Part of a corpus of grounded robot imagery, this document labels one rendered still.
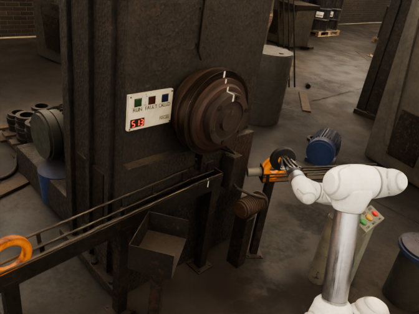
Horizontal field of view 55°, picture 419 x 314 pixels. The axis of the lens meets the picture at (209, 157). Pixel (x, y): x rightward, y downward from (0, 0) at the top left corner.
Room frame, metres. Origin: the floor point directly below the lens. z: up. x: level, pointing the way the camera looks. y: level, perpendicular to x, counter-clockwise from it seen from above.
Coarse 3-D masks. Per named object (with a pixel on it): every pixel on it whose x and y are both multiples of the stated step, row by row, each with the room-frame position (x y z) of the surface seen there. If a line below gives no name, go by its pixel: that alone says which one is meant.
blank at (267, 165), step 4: (268, 160) 2.23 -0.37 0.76; (264, 164) 2.23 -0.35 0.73; (268, 164) 2.23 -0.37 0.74; (264, 168) 2.22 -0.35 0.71; (268, 168) 2.23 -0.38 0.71; (264, 172) 2.22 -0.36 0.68; (268, 172) 2.23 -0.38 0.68; (272, 172) 2.25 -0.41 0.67; (276, 172) 2.25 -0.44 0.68; (280, 172) 2.25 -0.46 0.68; (284, 172) 2.25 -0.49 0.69
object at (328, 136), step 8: (328, 128) 4.07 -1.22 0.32; (320, 136) 3.83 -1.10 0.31; (328, 136) 3.82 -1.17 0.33; (336, 136) 3.93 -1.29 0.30; (312, 144) 3.71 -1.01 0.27; (320, 144) 3.68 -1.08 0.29; (328, 144) 3.68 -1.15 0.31; (336, 144) 3.75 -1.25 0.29; (312, 152) 3.70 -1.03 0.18; (320, 152) 3.67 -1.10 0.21; (328, 152) 3.65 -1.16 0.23; (336, 152) 3.74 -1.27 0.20; (304, 160) 3.86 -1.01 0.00; (312, 160) 3.69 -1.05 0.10; (320, 160) 3.67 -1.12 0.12; (328, 160) 3.64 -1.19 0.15
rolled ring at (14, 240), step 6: (0, 240) 1.19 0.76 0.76; (6, 240) 1.19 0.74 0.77; (12, 240) 1.21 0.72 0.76; (18, 240) 1.22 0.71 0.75; (24, 240) 1.24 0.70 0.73; (0, 246) 1.17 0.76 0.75; (6, 246) 1.19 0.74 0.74; (24, 246) 1.24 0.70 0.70; (30, 246) 1.26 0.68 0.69; (24, 252) 1.24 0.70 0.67; (30, 252) 1.26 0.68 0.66; (18, 258) 1.24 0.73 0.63; (24, 258) 1.24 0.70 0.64; (30, 258) 1.25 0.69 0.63; (12, 264) 1.22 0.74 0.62; (24, 264) 1.23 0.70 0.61; (0, 270) 1.16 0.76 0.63
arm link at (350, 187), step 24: (336, 168) 1.35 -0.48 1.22; (360, 168) 1.35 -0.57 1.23; (336, 192) 1.28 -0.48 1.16; (360, 192) 1.29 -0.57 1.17; (336, 216) 1.30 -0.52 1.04; (360, 216) 1.30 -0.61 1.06; (336, 240) 1.25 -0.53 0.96; (336, 264) 1.22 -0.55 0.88; (336, 288) 1.18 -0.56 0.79; (312, 312) 1.17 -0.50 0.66; (336, 312) 1.13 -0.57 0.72
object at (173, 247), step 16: (144, 224) 1.52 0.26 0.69; (160, 224) 1.57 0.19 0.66; (176, 224) 1.56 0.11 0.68; (144, 240) 1.50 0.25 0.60; (160, 240) 1.52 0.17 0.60; (176, 240) 1.53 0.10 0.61; (128, 256) 1.33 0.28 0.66; (144, 256) 1.32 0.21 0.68; (160, 256) 1.31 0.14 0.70; (176, 256) 1.43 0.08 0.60; (144, 272) 1.32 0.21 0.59; (160, 272) 1.31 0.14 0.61; (160, 288) 1.43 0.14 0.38; (160, 304) 1.46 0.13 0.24
